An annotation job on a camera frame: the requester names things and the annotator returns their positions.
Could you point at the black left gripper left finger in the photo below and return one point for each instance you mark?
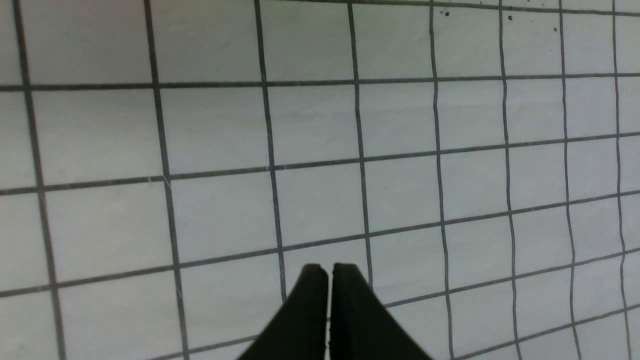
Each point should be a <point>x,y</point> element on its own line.
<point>298,329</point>

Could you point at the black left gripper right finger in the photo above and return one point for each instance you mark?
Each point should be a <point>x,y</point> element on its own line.
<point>360,326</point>

